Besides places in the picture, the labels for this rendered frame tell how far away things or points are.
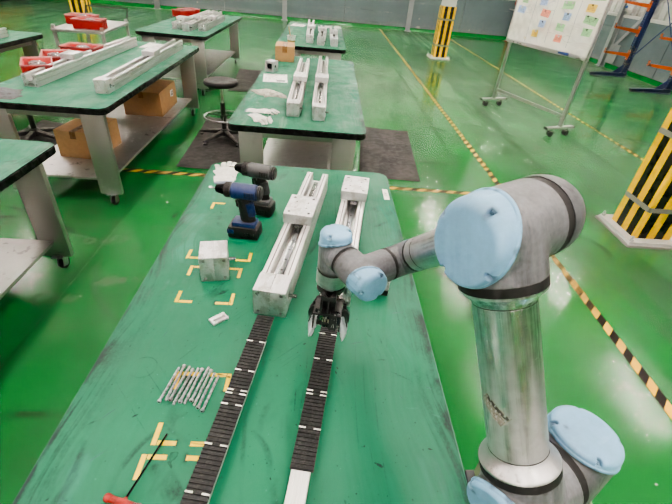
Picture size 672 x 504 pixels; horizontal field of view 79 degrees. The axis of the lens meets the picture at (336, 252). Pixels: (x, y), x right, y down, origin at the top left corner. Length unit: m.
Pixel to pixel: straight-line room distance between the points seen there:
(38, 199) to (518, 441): 2.59
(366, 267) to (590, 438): 0.47
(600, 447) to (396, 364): 0.56
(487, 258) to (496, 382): 0.19
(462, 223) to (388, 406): 0.68
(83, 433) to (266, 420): 0.40
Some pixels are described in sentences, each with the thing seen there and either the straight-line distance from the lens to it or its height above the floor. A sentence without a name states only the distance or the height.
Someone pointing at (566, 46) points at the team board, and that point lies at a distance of 6.59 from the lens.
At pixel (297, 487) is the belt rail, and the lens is 0.96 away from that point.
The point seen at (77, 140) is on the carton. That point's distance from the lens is 3.95.
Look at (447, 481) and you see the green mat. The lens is 1.05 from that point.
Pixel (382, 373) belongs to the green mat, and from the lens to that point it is 1.17.
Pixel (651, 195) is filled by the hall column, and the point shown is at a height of 0.40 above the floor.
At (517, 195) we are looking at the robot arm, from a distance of 0.55.
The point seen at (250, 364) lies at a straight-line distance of 1.12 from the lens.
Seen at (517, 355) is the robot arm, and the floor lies 1.28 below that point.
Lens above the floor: 1.68
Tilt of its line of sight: 35 degrees down
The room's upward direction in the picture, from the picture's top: 6 degrees clockwise
